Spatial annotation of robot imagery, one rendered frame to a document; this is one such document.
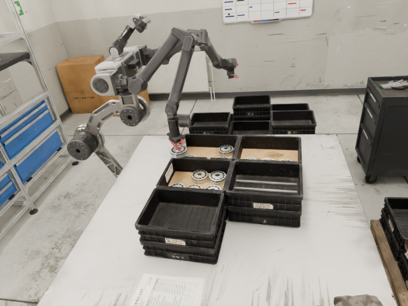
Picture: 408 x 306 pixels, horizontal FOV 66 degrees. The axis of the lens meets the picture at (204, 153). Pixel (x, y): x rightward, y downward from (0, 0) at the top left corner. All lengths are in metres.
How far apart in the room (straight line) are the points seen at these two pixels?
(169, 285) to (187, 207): 0.42
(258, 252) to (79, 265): 0.94
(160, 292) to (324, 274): 0.77
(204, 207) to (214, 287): 0.43
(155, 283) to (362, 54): 4.17
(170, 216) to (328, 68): 3.72
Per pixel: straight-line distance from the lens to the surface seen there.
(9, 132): 3.36
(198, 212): 1.74
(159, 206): 1.83
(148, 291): 1.64
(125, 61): 2.02
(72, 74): 5.22
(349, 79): 5.08
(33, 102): 3.57
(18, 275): 3.07
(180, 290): 1.61
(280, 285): 1.60
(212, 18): 4.75
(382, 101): 2.88
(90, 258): 1.88
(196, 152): 2.22
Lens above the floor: 2.02
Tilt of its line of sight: 33 degrees down
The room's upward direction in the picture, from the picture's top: 7 degrees counter-clockwise
